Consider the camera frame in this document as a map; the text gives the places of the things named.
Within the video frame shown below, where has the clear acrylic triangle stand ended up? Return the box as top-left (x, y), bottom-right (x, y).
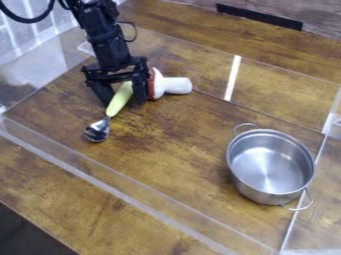
top-left (78, 42), bottom-right (96, 57)

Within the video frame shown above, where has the green handled metal spoon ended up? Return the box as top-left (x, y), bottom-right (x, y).
top-left (86, 82), bottom-right (134, 142)

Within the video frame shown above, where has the stainless steel pot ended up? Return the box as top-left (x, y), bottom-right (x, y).
top-left (227, 123), bottom-right (316, 211)

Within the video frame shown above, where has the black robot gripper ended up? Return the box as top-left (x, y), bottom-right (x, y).
top-left (69, 0), bottom-right (150, 107)

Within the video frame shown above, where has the clear acrylic enclosure wall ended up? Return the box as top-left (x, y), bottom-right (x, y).
top-left (0, 29), bottom-right (341, 255)

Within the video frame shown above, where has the red white plush mushroom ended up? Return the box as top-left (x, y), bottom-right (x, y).
top-left (149, 68), bottom-right (192, 100)

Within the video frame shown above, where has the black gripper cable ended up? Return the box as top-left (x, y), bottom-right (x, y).
top-left (0, 0), bottom-right (140, 44)

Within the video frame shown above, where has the black bar on table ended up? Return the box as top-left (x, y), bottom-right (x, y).
top-left (216, 3), bottom-right (304, 31)

